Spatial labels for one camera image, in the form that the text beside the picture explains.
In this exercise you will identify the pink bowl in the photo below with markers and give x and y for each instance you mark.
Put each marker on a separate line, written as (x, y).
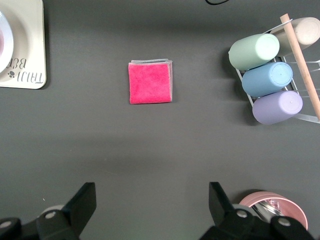
(295, 207)

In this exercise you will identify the green cup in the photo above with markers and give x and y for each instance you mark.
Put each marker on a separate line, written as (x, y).
(252, 51)

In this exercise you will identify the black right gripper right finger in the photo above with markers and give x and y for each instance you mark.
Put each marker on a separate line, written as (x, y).
(225, 220)

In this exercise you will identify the purple cup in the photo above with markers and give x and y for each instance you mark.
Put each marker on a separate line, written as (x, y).
(275, 108)

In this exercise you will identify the white round plate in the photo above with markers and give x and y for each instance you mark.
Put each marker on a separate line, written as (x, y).
(5, 40)

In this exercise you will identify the blue cup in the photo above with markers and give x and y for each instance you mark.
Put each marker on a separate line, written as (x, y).
(265, 80)

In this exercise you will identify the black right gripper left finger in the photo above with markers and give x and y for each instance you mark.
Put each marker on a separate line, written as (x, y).
(75, 215)

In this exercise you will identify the metal scoop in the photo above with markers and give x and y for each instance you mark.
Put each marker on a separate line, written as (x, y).
(267, 211)

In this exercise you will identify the beige cup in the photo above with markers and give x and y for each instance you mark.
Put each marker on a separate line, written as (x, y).
(307, 32)

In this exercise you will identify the pink folded cloth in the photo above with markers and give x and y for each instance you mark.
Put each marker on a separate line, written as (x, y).
(150, 83)

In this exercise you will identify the beige bear print tray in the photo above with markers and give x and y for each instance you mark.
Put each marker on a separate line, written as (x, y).
(30, 37)

